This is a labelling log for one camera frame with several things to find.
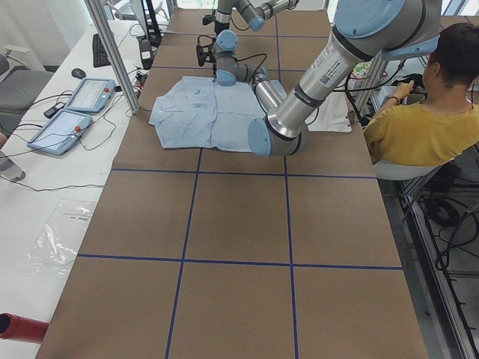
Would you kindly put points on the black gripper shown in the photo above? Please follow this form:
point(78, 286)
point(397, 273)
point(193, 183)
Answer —
point(214, 71)
point(221, 27)

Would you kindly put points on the light blue button shirt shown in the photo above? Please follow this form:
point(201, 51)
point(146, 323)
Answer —
point(198, 112)

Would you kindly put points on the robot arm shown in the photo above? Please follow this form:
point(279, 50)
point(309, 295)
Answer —
point(396, 29)
point(254, 16)

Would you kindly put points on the black keyboard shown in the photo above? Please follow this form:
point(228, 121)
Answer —
point(100, 56)

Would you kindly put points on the far blue teach pendant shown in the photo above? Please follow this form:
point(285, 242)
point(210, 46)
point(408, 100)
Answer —
point(91, 95)

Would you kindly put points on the blue teach pendant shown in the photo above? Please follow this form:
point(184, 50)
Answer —
point(59, 134)
point(91, 95)

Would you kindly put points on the black computer mouse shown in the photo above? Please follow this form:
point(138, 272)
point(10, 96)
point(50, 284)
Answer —
point(78, 73)

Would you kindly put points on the near blue teach pendant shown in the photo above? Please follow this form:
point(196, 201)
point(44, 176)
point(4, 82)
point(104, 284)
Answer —
point(59, 134)

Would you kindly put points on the grey office chair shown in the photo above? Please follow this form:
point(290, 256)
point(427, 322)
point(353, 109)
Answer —
point(20, 88)

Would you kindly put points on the clear water bottle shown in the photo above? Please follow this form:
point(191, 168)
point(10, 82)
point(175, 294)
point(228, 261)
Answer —
point(10, 170)

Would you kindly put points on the person in yellow shirt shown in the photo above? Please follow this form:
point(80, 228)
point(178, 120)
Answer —
point(438, 129)

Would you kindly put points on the clear plastic bag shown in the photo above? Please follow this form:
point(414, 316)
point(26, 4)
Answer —
point(55, 249)

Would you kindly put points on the red cylinder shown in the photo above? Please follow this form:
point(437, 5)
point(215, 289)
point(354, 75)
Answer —
point(20, 328)

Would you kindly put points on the aluminium frame post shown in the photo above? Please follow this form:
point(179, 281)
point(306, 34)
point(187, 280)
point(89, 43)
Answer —
point(101, 23)

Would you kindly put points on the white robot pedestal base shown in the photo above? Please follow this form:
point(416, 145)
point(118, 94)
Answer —
point(331, 116)

